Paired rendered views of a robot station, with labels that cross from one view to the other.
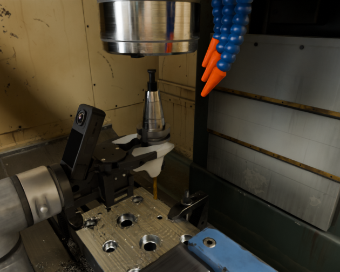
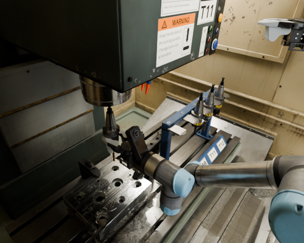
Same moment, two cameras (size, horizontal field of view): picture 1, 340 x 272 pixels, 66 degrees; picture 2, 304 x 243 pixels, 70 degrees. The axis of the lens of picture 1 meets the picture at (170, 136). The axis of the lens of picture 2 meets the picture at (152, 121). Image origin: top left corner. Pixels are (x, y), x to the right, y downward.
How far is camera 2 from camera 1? 86 cm
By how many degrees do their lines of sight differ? 85
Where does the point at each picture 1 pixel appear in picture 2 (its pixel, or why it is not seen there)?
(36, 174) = (157, 156)
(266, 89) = (46, 93)
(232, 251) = (170, 119)
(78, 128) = (137, 138)
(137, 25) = not seen: hidden behind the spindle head
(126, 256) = (126, 190)
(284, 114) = (61, 100)
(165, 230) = (108, 176)
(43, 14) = not seen: outside the picture
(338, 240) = (97, 132)
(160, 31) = not seen: hidden behind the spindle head
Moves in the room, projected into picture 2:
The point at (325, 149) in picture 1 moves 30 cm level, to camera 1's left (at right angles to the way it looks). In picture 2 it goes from (83, 102) to (76, 135)
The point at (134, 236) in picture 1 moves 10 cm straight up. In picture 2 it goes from (113, 189) to (111, 173)
